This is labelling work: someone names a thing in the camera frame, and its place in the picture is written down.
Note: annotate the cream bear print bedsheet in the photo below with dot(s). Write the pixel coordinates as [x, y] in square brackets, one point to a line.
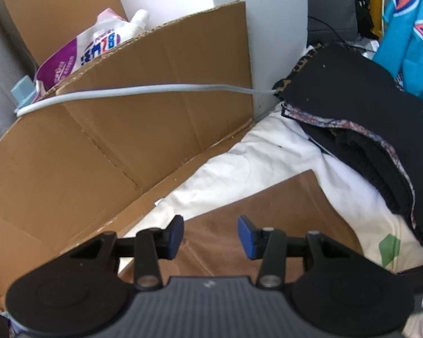
[268, 155]

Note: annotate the dark grey laptop bag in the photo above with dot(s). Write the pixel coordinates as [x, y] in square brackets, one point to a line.
[331, 3]

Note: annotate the grey wrapped appliance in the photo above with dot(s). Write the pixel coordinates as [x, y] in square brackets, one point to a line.
[0, 77]

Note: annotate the teal printed blanket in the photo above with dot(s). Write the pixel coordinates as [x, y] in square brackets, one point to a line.
[409, 42]

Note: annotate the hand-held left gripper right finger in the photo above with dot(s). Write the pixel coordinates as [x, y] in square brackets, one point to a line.
[247, 236]

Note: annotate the tall cardboard box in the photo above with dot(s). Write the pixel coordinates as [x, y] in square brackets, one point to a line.
[56, 7]

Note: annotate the brown printed t-shirt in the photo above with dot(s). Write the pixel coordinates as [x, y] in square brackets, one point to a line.
[285, 200]

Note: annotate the leopard print garment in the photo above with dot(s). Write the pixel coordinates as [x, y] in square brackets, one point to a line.
[298, 67]

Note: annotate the flattened cardboard sheet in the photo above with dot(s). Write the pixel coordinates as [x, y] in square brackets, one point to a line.
[109, 148]

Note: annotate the white purple detergent pouch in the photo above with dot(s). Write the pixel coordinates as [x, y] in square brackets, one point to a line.
[77, 52]

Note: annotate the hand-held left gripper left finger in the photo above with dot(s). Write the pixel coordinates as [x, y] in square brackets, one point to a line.
[175, 236]

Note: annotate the yellow strip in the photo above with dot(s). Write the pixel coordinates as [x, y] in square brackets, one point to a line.
[376, 3]

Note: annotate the black knit garment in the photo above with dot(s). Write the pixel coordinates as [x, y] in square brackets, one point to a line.
[356, 158]

